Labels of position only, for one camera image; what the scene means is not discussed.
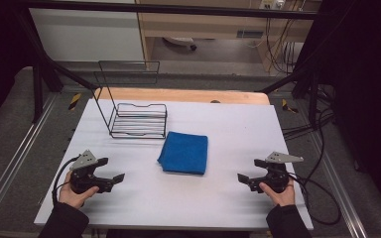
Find black floor cables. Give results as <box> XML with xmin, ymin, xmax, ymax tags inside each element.
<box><xmin>281</xmin><ymin>83</ymin><xmax>335</xmax><ymax>142</ymax></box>

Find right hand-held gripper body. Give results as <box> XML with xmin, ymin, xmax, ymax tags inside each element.
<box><xmin>260</xmin><ymin>151</ymin><xmax>305</xmax><ymax>194</ymax></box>

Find yellow black tape strip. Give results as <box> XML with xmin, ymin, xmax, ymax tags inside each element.
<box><xmin>67</xmin><ymin>92</ymin><xmax>82</xmax><ymax>112</ymax></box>
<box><xmin>281</xmin><ymin>98</ymin><xmax>299</xmax><ymax>114</ymax></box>

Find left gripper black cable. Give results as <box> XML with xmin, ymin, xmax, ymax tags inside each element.
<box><xmin>52</xmin><ymin>154</ymin><xmax>81</xmax><ymax>206</ymax></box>

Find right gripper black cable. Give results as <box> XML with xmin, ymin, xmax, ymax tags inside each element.
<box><xmin>287</xmin><ymin>172</ymin><xmax>342</xmax><ymax>227</ymax></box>

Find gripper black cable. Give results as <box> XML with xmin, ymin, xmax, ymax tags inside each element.
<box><xmin>52</xmin><ymin>154</ymin><xmax>81</xmax><ymax>206</ymax></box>
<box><xmin>287</xmin><ymin>172</ymin><xmax>342</xmax><ymax>227</ymax></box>

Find person's right hand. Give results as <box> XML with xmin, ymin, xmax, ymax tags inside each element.
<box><xmin>258</xmin><ymin>178</ymin><xmax>297</xmax><ymax>208</ymax></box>

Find office chair base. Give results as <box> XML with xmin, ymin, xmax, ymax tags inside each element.
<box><xmin>163</xmin><ymin>36</ymin><xmax>198</xmax><ymax>52</ymax></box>

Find person's left hand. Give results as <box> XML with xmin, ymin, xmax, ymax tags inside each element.
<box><xmin>58</xmin><ymin>171</ymin><xmax>100</xmax><ymax>210</ymax></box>

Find blue cloth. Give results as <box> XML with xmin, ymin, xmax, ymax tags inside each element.
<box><xmin>157</xmin><ymin>130</ymin><xmax>209</xmax><ymax>176</ymax></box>

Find black wire rack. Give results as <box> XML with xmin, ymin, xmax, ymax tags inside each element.
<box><xmin>92</xmin><ymin>59</ymin><xmax>169</xmax><ymax>140</ymax></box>

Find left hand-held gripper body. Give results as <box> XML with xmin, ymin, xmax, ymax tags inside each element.
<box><xmin>68</xmin><ymin>149</ymin><xmax>104</xmax><ymax>195</ymax></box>

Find white power strip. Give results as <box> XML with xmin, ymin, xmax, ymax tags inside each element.
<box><xmin>259</xmin><ymin>0</ymin><xmax>286</xmax><ymax>11</ymax></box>

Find wooden table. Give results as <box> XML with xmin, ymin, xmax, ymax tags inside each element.
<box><xmin>93</xmin><ymin>86</ymin><xmax>272</xmax><ymax>106</ymax></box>

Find aluminium rail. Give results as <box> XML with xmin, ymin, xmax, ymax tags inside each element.
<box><xmin>310</xmin><ymin>131</ymin><xmax>369</xmax><ymax>238</ymax></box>
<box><xmin>0</xmin><ymin>93</ymin><xmax>60</xmax><ymax>226</ymax></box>

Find wooden desk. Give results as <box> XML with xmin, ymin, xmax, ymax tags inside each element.
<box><xmin>134</xmin><ymin>0</ymin><xmax>322</xmax><ymax>73</ymax></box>

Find hanging cable bundle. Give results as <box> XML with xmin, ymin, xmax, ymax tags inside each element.
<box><xmin>265</xmin><ymin>17</ymin><xmax>305</xmax><ymax>76</ymax></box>

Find black metal frame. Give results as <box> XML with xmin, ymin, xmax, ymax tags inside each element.
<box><xmin>12</xmin><ymin>0</ymin><xmax>331</xmax><ymax>130</ymax></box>

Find black curtain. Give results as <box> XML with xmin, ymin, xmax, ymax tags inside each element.
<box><xmin>0</xmin><ymin>0</ymin><xmax>36</xmax><ymax>137</ymax></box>
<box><xmin>306</xmin><ymin>0</ymin><xmax>381</xmax><ymax>216</ymax></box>

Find white cabinet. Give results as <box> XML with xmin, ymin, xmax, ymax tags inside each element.
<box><xmin>29</xmin><ymin>7</ymin><xmax>146</xmax><ymax>62</ymax></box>

